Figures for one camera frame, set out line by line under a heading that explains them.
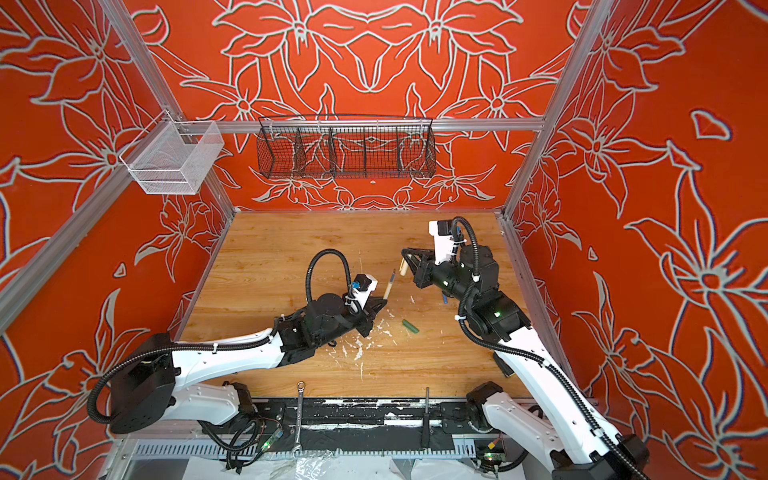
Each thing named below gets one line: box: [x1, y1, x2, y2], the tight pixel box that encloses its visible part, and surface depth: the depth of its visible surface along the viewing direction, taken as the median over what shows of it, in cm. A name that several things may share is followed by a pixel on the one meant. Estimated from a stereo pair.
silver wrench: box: [293, 381, 306, 453], surface depth 75 cm
